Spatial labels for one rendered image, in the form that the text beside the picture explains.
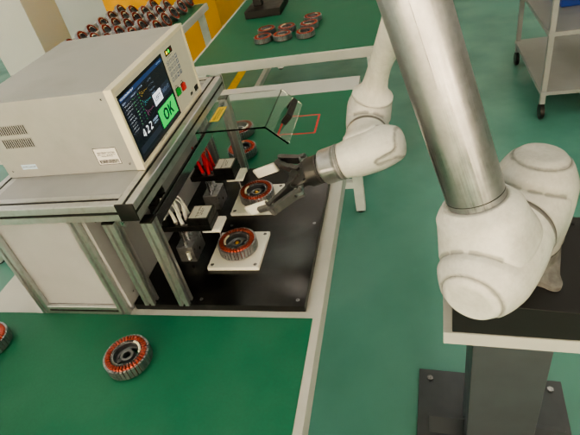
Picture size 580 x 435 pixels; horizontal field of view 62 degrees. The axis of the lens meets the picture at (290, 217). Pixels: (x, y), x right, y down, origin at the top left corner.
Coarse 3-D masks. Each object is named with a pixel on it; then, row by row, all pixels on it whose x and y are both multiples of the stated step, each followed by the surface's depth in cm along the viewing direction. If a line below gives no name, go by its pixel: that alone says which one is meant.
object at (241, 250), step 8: (232, 232) 140; (240, 232) 140; (248, 232) 138; (224, 240) 137; (232, 240) 140; (240, 240) 138; (248, 240) 136; (256, 240) 137; (224, 248) 135; (232, 248) 134; (240, 248) 133; (248, 248) 133; (256, 248) 137; (224, 256) 135; (232, 256) 134; (240, 256) 134; (248, 256) 135
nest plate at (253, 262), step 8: (224, 232) 146; (256, 232) 143; (264, 232) 143; (264, 240) 140; (216, 248) 141; (264, 248) 137; (216, 256) 138; (256, 256) 135; (216, 264) 136; (224, 264) 135; (232, 264) 134; (240, 264) 134; (248, 264) 133; (256, 264) 132
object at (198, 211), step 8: (192, 208) 135; (200, 208) 134; (208, 208) 133; (168, 216) 138; (176, 216) 137; (192, 216) 132; (200, 216) 131; (208, 216) 130; (216, 216) 135; (224, 216) 136; (176, 224) 134; (192, 224) 132; (200, 224) 131; (208, 224) 131; (216, 224) 133; (184, 232) 138; (208, 232) 133; (184, 240) 137
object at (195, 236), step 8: (192, 232) 142; (200, 232) 143; (192, 240) 139; (200, 240) 142; (176, 248) 138; (184, 248) 137; (192, 248) 137; (200, 248) 142; (184, 256) 140; (192, 256) 139
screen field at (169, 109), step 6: (168, 102) 128; (174, 102) 131; (162, 108) 125; (168, 108) 128; (174, 108) 131; (162, 114) 125; (168, 114) 128; (174, 114) 131; (162, 120) 125; (168, 120) 128
